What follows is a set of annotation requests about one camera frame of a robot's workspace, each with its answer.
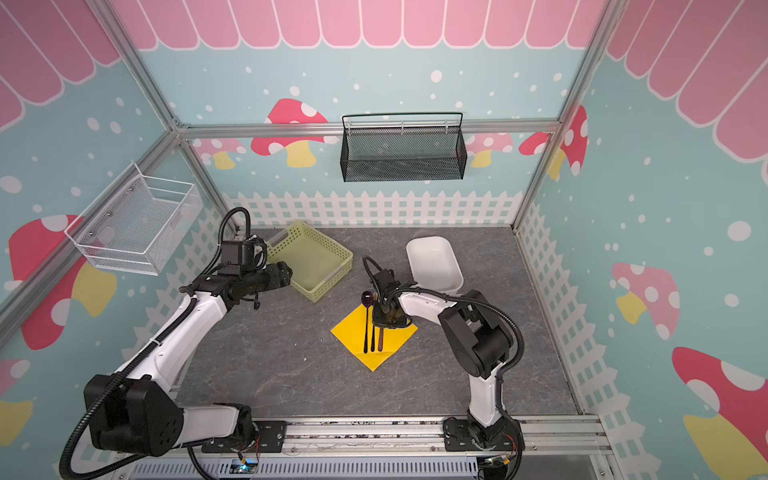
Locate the dark purple fork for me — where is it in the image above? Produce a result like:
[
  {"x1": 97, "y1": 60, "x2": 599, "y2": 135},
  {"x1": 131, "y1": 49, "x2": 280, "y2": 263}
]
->
[{"x1": 368, "y1": 292, "x2": 377, "y2": 353}]

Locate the dark purple spoon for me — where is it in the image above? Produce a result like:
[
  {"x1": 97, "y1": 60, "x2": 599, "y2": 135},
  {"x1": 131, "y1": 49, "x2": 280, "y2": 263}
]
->
[{"x1": 361, "y1": 291, "x2": 372, "y2": 354}]

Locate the yellow paper napkin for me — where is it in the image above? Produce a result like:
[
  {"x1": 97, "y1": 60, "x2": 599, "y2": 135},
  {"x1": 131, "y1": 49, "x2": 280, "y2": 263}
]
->
[{"x1": 331, "y1": 305, "x2": 418, "y2": 372}]

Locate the white plastic bin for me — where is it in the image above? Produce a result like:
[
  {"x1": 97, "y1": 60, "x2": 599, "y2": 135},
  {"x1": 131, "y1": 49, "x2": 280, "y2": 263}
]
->
[{"x1": 406, "y1": 236, "x2": 464, "y2": 294}]

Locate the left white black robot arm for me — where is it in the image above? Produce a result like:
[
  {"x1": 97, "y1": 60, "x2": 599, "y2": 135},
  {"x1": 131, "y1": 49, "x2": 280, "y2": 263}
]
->
[{"x1": 84, "y1": 262, "x2": 292, "y2": 457}]

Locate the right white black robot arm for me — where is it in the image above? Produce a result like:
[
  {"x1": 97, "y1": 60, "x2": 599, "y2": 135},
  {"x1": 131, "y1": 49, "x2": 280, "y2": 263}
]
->
[{"x1": 371, "y1": 283, "x2": 525, "y2": 456}]

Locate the green plastic basket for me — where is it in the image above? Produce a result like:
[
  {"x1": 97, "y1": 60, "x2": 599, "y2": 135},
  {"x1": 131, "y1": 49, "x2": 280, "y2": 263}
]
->
[{"x1": 268, "y1": 221, "x2": 354, "y2": 303}]

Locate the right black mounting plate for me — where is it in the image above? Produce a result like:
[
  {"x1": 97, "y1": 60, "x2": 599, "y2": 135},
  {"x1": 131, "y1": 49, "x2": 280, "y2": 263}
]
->
[{"x1": 442, "y1": 416, "x2": 526, "y2": 452}]

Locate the black mounting plate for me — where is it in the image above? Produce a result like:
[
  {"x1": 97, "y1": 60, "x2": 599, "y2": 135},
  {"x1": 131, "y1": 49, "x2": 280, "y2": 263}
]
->
[
  {"x1": 442, "y1": 416, "x2": 526, "y2": 452},
  {"x1": 202, "y1": 420, "x2": 287, "y2": 454}
]

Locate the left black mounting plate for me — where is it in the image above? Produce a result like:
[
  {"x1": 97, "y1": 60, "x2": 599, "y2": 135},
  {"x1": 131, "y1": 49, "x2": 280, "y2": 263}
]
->
[{"x1": 202, "y1": 420, "x2": 287, "y2": 454}]

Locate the green circuit board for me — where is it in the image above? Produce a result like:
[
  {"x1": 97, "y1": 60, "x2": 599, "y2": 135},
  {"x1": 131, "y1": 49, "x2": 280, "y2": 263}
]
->
[{"x1": 230, "y1": 459, "x2": 259, "y2": 475}]

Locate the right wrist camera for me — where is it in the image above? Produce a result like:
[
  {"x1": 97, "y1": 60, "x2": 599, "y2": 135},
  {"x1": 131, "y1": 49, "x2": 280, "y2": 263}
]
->
[{"x1": 373, "y1": 269, "x2": 400, "y2": 296}]

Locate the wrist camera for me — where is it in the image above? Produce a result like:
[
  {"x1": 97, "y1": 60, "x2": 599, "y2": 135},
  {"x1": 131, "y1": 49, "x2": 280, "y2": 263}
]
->
[
  {"x1": 373, "y1": 269, "x2": 400, "y2": 296},
  {"x1": 219, "y1": 238, "x2": 267, "y2": 276}
]

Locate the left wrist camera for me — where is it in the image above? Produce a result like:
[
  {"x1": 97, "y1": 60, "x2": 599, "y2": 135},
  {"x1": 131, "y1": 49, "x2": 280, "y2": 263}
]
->
[{"x1": 219, "y1": 238, "x2": 267, "y2": 276}]

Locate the white wire mesh basket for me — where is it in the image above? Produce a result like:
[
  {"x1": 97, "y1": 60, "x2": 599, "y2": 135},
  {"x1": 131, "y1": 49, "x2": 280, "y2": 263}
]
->
[{"x1": 65, "y1": 164, "x2": 204, "y2": 276}]

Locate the right black corrugated cable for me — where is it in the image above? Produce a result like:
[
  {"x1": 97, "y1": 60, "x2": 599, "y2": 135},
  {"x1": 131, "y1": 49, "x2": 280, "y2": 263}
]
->
[{"x1": 361, "y1": 256, "x2": 527, "y2": 469}]

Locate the black wire mesh basket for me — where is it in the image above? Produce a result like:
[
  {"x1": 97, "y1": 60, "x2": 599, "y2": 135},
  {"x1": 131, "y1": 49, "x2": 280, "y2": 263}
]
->
[{"x1": 340, "y1": 112, "x2": 468, "y2": 182}]

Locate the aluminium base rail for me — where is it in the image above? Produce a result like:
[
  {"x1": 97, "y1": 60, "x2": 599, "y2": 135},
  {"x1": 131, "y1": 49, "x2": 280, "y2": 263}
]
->
[{"x1": 107, "y1": 415, "x2": 619, "y2": 480}]

